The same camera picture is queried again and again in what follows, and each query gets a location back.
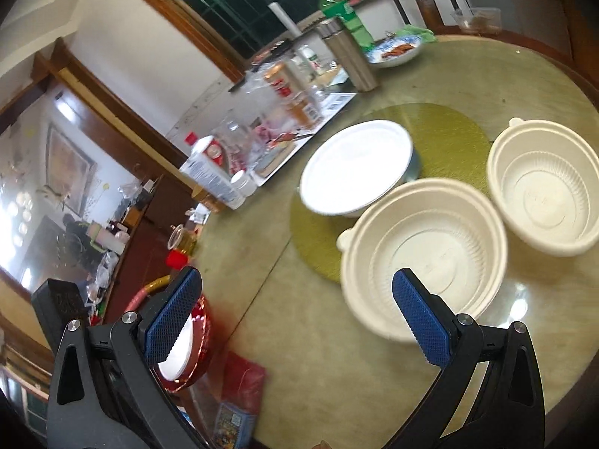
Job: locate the white foam bowl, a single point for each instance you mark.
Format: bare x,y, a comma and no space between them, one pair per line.
356,167

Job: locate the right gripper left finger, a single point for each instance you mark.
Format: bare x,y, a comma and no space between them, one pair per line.
104,392

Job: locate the red plastic cup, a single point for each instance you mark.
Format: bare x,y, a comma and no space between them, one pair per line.
176,260

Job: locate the clear cup with tea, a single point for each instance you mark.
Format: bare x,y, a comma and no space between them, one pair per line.
183,239

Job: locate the small beige plastic bowl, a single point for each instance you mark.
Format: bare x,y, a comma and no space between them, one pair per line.
543,177

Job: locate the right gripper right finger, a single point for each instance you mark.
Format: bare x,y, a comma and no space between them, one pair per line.
488,393

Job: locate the blue white food dish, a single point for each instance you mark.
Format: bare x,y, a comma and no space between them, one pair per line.
394,51

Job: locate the green round turntable mat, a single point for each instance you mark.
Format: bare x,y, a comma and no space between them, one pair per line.
449,145

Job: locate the stainless steel thermos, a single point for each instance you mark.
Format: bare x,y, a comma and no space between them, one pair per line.
348,54

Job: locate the clear plastic container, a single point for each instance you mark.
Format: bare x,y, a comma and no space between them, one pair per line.
479,20

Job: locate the clear glass pitcher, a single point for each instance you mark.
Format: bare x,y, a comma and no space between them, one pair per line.
258,117

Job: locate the small white jar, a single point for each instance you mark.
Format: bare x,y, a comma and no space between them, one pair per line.
243,182

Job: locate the dark wooden sideboard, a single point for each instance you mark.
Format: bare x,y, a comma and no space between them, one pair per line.
145,256

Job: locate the large beige plastic bowl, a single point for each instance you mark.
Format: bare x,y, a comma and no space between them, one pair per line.
445,231

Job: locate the white lotion bottle red cap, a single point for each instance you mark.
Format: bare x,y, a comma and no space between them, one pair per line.
211,167

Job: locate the amber liquor bottle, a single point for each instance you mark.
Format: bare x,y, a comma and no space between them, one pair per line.
295,96

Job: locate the large red glass plate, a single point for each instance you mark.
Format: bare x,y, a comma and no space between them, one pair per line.
202,351

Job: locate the book on table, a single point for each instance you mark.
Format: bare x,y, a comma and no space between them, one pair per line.
273,157

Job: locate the multicolour hula hoop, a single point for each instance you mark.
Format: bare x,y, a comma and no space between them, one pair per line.
145,291

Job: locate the green plastic bottle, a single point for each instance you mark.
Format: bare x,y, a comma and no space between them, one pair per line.
343,10

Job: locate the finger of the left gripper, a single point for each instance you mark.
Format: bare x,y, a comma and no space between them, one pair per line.
56,303

